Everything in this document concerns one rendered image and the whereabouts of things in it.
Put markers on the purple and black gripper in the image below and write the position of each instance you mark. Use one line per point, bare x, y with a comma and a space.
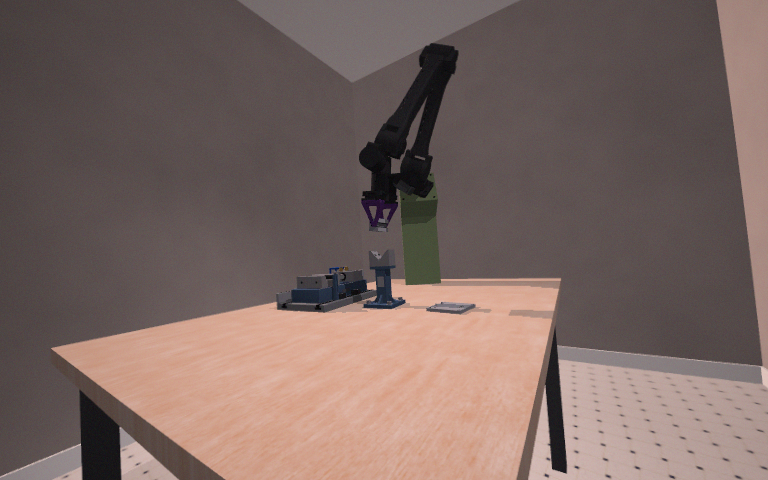
381, 202

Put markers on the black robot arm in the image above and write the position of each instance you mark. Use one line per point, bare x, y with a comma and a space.
413, 171

